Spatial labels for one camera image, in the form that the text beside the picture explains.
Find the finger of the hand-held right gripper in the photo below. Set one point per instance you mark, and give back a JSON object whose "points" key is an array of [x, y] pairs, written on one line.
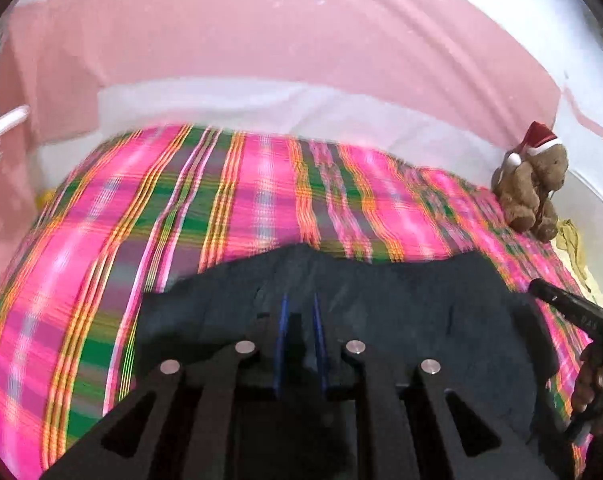
{"points": [[556, 295]]}

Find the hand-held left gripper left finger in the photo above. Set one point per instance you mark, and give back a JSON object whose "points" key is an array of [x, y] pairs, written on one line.
{"points": [[280, 345]]}

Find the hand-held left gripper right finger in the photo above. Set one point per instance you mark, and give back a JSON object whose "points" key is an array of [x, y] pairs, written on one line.
{"points": [[320, 345]]}

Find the black puffer jacket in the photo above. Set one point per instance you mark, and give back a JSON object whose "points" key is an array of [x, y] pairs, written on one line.
{"points": [[406, 300]]}

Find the person's right hand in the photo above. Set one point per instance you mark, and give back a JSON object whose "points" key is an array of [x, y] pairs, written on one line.
{"points": [[586, 385]]}

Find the yellow cloth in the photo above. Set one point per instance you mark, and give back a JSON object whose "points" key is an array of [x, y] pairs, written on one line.
{"points": [[571, 240]]}

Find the white headboard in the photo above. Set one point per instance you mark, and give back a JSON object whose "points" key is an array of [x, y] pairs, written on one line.
{"points": [[596, 210]]}

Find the brown teddy bear red hat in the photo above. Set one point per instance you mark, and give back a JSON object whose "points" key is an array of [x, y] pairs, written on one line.
{"points": [[526, 195]]}

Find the pink plaid bed sheet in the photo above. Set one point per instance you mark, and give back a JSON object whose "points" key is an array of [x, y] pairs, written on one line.
{"points": [[131, 240]]}

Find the white wall shelf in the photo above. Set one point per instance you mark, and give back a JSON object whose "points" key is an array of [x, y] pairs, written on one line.
{"points": [[6, 121]]}

